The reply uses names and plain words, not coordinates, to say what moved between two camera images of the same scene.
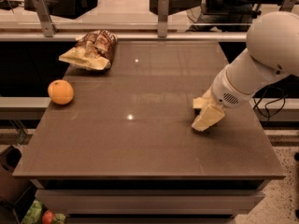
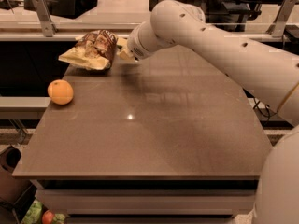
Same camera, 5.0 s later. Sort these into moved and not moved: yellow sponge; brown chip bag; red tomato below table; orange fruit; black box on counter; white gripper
Moved: white gripper; yellow sponge
Not moved: orange fruit; brown chip bag; red tomato below table; black box on counter
